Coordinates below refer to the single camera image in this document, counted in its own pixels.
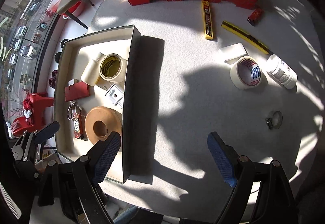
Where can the yellow blade refill case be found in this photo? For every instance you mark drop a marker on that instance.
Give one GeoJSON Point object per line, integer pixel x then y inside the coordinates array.
{"type": "Point", "coordinates": [207, 23]}

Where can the red-white basin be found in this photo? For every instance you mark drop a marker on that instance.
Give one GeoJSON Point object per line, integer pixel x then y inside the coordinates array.
{"type": "Point", "coordinates": [60, 6]}

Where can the blue jeans leg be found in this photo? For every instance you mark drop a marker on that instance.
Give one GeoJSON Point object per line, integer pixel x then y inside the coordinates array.
{"type": "Point", "coordinates": [126, 216]}

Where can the white tape roll yellow core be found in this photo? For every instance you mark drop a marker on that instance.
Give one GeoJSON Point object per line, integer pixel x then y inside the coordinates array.
{"type": "Point", "coordinates": [113, 68]}

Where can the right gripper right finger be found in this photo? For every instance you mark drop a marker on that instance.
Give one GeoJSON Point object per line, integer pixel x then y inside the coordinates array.
{"type": "Point", "coordinates": [275, 200]}

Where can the yellow utility knife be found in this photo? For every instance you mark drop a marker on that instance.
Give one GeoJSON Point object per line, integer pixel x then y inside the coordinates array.
{"type": "Point", "coordinates": [247, 37]}

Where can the red lighter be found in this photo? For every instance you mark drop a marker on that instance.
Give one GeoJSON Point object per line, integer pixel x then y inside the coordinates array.
{"type": "Point", "coordinates": [254, 18]}

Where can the brown tape roll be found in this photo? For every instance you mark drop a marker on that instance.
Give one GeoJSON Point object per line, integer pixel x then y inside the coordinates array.
{"type": "Point", "coordinates": [100, 122]}

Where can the white bottle yellow label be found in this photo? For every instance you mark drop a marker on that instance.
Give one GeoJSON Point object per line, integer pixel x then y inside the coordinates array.
{"type": "Point", "coordinates": [91, 73]}

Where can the red plastic stool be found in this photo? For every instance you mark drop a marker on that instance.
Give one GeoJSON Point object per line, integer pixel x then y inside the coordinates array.
{"type": "Point", "coordinates": [32, 119]}

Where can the red rectangular box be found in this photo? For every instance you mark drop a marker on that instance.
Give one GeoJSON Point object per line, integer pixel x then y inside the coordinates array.
{"type": "Point", "coordinates": [76, 90]}

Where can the white eraser block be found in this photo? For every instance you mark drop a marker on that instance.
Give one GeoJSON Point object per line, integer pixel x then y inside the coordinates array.
{"type": "Point", "coordinates": [233, 52]}

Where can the white tape roll red-blue core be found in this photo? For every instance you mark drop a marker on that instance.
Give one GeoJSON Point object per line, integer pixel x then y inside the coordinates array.
{"type": "Point", "coordinates": [245, 73]}

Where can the black slipper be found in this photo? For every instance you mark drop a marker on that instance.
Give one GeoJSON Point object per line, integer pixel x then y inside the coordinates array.
{"type": "Point", "coordinates": [57, 57]}
{"type": "Point", "coordinates": [63, 42]}

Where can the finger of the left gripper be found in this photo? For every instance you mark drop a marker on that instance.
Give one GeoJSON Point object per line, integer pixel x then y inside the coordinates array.
{"type": "Point", "coordinates": [47, 132]}

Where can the red patterned small box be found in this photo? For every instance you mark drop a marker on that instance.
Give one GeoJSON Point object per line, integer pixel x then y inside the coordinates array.
{"type": "Point", "coordinates": [77, 123]}

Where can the dark red slipper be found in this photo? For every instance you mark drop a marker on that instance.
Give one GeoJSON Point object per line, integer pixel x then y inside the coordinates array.
{"type": "Point", "coordinates": [52, 82]}
{"type": "Point", "coordinates": [54, 74]}

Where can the metal hose clamp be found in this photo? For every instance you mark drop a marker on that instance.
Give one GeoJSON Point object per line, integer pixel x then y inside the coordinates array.
{"type": "Point", "coordinates": [72, 112]}
{"type": "Point", "coordinates": [274, 119]}

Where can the grey plastic adapter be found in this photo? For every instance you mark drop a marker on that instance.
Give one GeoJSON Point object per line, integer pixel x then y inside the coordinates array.
{"type": "Point", "coordinates": [115, 94]}

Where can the grey-green storage tray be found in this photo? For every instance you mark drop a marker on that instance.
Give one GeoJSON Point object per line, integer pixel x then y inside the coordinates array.
{"type": "Point", "coordinates": [75, 55]}

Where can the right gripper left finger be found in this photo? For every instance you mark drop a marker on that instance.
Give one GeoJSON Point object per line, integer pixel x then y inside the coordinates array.
{"type": "Point", "coordinates": [75, 183]}

